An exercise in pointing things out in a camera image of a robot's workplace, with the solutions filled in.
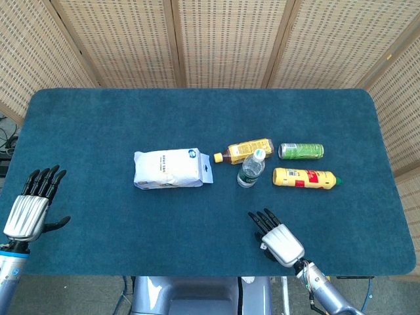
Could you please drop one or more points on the yellow bottle red label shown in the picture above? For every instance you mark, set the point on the yellow bottle red label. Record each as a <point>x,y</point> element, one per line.
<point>305,178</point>

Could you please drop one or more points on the white paper bag package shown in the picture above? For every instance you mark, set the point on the white paper bag package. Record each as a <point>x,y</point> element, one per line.
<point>170,168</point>

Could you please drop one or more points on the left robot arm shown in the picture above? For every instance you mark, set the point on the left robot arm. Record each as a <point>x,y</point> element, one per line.
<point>10,275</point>

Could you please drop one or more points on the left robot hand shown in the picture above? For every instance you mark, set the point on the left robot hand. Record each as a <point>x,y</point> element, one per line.
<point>28,216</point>

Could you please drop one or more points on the grey robot torso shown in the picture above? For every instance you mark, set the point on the grey robot torso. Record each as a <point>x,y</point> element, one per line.
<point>201,295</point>

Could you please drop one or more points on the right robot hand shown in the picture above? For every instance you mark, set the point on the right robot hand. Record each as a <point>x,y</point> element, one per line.
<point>279,241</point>

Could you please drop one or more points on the woven bamboo folding screen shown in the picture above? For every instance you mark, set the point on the woven bamboo folding screen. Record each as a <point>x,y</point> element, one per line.
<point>210,42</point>

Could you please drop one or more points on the clear water bottle green label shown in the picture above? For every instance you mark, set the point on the clear water bottle green label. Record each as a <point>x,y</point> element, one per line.
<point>251,170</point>

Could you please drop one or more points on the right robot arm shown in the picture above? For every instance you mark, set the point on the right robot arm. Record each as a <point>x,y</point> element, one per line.
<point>323,290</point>

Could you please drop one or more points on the green drink can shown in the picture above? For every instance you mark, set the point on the green drink can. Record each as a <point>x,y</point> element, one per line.
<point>301,151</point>

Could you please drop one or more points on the brown tea bottle yellow label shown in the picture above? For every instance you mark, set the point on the brown tea bottle yellow label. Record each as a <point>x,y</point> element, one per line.
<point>244,150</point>

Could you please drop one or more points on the blue felt table cover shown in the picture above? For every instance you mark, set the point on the blue felt table cover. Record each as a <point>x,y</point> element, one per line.
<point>164,223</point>

